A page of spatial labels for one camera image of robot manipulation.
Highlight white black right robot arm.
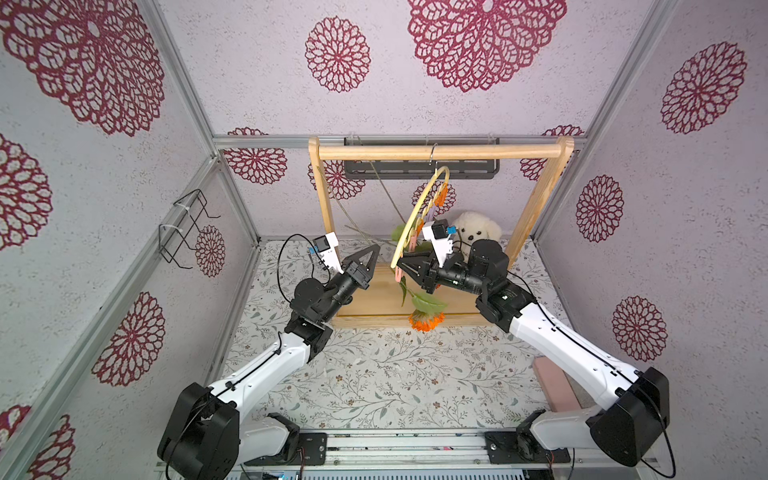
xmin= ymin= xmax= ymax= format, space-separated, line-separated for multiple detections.
xmin=394 ymin=239 xmax=670 ymax=467

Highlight wooden clothes rack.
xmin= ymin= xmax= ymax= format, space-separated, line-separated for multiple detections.
xmin=307 ymin=135 xmax=576 ymax=329

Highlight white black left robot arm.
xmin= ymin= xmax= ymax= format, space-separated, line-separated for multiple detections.
xmin=157 ymin=235 xmax=380 ymax=479

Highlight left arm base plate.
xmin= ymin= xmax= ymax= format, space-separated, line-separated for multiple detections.
xmin=245 ymin=432 xmax=328 ymax=467

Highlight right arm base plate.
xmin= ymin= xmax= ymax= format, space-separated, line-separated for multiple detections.
xmin=484 ymin=430 xmax=571 ymax=466

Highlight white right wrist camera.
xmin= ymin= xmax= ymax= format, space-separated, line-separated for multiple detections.
xmin=422 ymin=219 xmax=456 ymax=267

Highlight pink box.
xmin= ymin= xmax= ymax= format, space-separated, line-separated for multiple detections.
xmin=533 ymin=357 xmax=581 ymax=412

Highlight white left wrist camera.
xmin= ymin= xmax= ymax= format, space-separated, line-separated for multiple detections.
xmin=312 ymin=232 xmax=344 ymax=274

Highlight aluminium front rail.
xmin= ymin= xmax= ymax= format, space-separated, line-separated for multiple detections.
xmin=168 ymin=429 xmax=627 ymax=479

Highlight yellow clip hanger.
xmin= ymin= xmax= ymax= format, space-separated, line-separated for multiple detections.
xmin=390 ymin=166 xmax=450 ymax=274

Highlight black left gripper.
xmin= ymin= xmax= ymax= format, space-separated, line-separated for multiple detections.
xmin=319 ymin=244 xmax=379 ymax=324

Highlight white plush dog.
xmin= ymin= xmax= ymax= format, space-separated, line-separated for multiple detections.
xmin=453 ymin=211 xmax=502 ymax=247

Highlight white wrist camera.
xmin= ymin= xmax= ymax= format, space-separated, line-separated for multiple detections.
xmin=312 ymin=232 xmax=344 ymax=274
xmin=422 ymin=219 xmax=456 ymax=267

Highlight orange artificial flower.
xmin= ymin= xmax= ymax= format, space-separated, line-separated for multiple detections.
xmin=326 ymin=191 xmax=449 ymax=333

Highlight black wire wall rack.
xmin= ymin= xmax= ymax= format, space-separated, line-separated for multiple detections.
xmin=157 ymin=188 xmax=220 ymax=270

